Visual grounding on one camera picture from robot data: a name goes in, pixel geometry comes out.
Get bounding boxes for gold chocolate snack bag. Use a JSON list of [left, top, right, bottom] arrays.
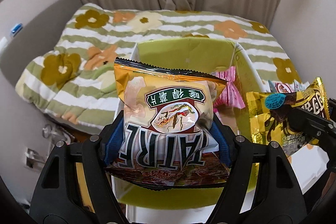
[[246, 77, 330, 156]]

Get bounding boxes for white red shrimp flakes bag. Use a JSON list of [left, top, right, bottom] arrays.
[[268, 80, 310, 93]]

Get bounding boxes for pink striped snack bag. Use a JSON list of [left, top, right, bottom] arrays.
[[212, 66, 245, 113]]

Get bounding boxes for gold brown chip bag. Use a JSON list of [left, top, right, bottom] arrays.
[[107, 58, 230, 189]]

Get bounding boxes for fruit print tablecloth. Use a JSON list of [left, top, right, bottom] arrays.
[[124, 144, 329, 223]]

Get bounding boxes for floral striped quilt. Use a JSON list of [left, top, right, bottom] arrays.
[[15, 3, 301, 134]]

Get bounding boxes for grey headboard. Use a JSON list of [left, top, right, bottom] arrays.
[[0, 0, 83, 87]]

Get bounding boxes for blue white small device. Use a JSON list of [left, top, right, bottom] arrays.
[[10, 23, 23, 37]]

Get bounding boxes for wall power outlet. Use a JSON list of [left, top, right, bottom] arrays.
[[25, 148, 46, 172]]

